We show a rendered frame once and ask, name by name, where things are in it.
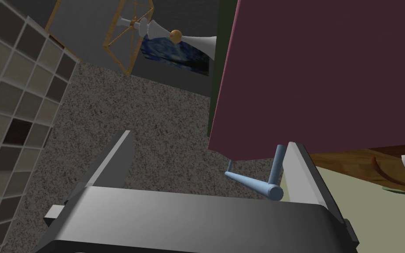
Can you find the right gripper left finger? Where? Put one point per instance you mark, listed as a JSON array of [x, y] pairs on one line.
[[113, 165]]

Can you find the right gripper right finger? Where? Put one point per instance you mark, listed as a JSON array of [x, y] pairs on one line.
[[302, 175]]

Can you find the brown wooden furniture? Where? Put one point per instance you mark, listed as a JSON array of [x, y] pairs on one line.
[[371, 165]]

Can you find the maroon door leaf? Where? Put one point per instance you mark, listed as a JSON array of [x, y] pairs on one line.
[[322, 73]]

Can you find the blue night sky painting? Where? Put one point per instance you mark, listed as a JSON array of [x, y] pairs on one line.
[[178, 56]]

